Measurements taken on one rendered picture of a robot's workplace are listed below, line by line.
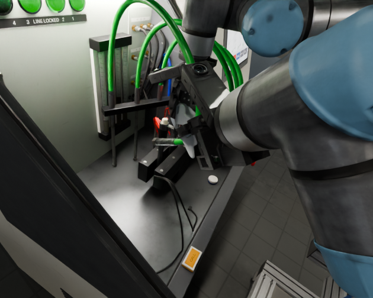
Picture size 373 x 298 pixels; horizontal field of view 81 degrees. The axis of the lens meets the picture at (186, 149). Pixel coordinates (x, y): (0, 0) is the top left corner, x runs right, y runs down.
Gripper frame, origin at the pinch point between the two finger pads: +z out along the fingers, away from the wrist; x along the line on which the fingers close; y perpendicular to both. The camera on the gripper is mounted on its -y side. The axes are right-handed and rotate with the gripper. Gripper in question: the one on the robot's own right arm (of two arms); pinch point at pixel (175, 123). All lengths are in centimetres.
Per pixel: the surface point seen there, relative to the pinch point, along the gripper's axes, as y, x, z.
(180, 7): -21.4, 35.1, -23.7
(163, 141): 3.2, -11.7, -2.4
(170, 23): 1.0, -10.5, -26.5
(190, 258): 19.8, -22.4, 18.5
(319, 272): 99, 66, 116
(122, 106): -21.6, 2.8, 4.1
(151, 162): -5.2, -2.3, 16.3
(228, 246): 35, 47, 115
